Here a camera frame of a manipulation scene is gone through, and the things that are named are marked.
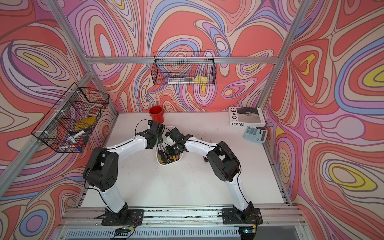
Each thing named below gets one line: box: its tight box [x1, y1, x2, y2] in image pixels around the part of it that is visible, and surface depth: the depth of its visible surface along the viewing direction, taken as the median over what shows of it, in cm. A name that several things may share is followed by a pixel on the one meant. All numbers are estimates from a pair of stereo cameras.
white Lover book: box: [228, 107, 266, 127], surface depth 114 cm
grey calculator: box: [243, 126, 268, 143], surface depth 106 cm
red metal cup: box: [149, 106, 165, 124], surface depth 110 cm
